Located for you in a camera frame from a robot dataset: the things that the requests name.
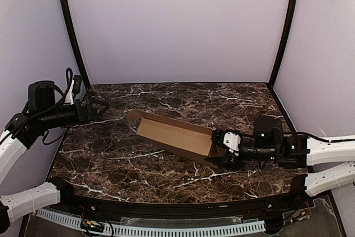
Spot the brown cardboard box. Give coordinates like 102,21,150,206
127,109,224,167

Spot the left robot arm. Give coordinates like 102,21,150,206
1,76,110,233

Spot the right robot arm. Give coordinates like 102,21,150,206
205,116,354,196

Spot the small green circuit board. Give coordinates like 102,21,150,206
80,219,104,233

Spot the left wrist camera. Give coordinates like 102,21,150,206
64,75,83,105

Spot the white slotted cable duct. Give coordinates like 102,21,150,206
34,208,267,236

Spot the black front rail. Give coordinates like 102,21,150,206
50,186,327,221

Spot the left black frame post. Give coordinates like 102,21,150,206
60,0,91,90

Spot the black frame post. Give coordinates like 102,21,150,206
267,0,297,91
60,0,91,90

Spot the right black frame post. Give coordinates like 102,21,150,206
267,0,297,91

